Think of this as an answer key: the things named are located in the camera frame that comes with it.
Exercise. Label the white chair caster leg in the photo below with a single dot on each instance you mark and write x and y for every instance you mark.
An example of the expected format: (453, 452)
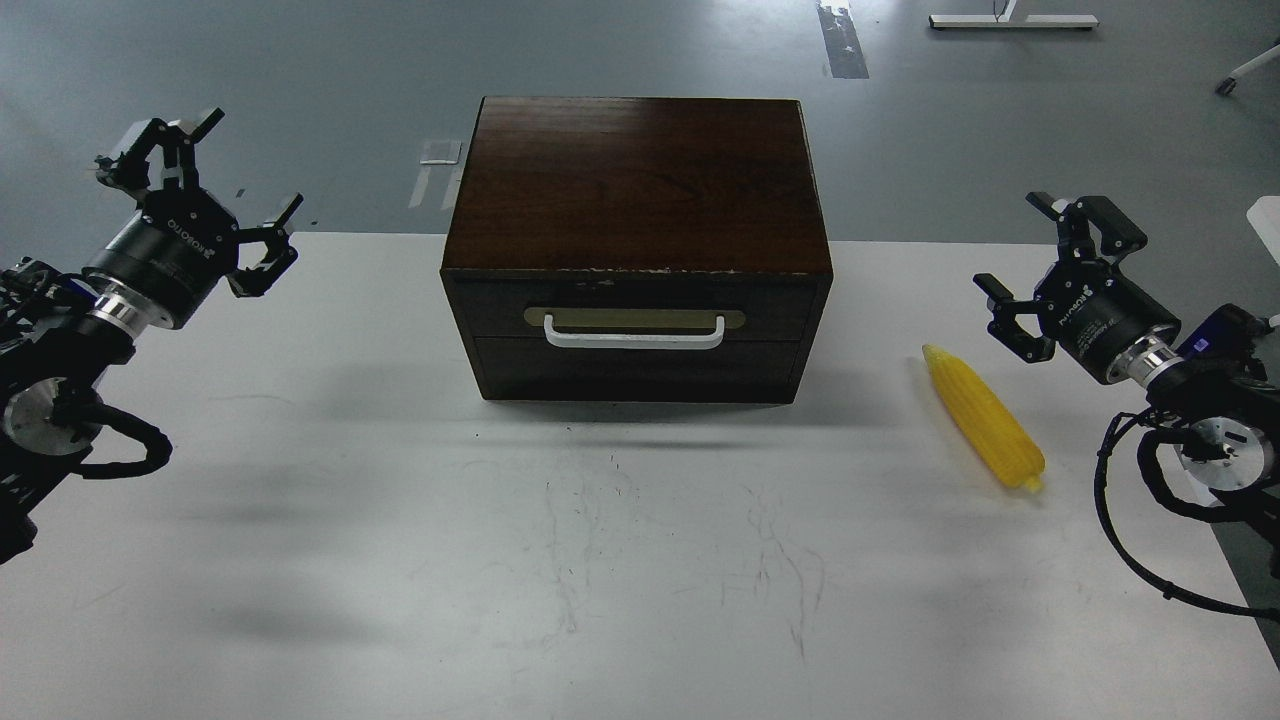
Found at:
(1227, 84)

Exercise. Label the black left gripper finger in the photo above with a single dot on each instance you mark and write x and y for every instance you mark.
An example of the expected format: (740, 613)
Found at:
(155, 165)
(279, 254)

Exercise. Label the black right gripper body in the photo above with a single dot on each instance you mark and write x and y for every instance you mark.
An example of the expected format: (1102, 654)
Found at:
(1096, 314)

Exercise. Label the yellow corn cob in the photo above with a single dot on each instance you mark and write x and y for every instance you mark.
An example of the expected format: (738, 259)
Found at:
(1013, 458)

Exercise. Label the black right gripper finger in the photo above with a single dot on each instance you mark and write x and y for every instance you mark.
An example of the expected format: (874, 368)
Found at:
(1004, 324)
(1090, 228)

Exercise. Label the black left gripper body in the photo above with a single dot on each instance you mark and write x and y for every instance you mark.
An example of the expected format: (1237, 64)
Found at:
(172, 252)

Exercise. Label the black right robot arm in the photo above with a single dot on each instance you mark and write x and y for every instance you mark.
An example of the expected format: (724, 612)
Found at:
(1209, 447)

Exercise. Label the dark wooden drawer cabinet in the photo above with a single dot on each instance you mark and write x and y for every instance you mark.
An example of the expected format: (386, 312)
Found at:
(592, 187)

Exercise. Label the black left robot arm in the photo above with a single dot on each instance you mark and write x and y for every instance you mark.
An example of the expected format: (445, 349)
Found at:
(63, 330)

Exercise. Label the white furniture corner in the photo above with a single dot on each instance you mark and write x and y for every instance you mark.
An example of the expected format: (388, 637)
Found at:
(1264, 217)

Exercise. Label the white table leg base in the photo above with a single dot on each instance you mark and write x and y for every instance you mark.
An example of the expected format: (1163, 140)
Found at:
(1013, 15)

